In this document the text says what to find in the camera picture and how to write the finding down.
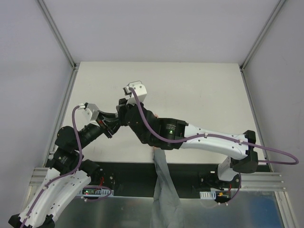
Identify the white cable duct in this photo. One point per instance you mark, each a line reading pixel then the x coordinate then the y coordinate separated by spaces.
pixel 207 195
pixel 94 192

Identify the right aluminium frame post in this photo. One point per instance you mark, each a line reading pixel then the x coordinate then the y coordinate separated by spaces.
pixel 262 34

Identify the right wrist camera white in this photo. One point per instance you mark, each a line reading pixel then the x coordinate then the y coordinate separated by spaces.
pixel 138 88

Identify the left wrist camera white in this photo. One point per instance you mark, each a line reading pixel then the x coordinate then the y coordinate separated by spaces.
pixel 90 112

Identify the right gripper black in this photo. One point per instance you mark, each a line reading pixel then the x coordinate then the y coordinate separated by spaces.
pixel 122 110

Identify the grey sleeve forearm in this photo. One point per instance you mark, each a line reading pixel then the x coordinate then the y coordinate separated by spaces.
pixel 167 211

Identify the right white cable duct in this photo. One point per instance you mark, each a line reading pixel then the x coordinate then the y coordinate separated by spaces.
pixel 207 195

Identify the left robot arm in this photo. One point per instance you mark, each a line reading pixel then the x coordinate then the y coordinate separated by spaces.
pixel 68 173

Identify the aluminium frame post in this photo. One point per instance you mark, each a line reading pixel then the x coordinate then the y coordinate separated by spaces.
pixel 56 33
pixel 262 34

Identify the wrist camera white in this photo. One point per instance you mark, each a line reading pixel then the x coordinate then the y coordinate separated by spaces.
pixel 138 88
pixel 90 112

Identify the aluminium rail bar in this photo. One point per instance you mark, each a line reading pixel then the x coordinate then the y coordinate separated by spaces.
pixel 258 181

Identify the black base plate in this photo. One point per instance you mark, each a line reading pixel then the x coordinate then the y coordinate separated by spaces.
pixel 139 179

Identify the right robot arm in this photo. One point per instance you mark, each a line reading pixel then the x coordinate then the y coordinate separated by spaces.
pixel 170 134

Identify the left aluminium frame post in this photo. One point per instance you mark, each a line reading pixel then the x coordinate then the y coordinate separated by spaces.
pixel 56 33

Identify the left white cable duct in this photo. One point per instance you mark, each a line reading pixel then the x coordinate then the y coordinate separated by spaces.
pixel 94 192

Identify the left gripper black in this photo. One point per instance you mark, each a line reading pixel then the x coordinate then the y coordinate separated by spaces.
pixel 104 128

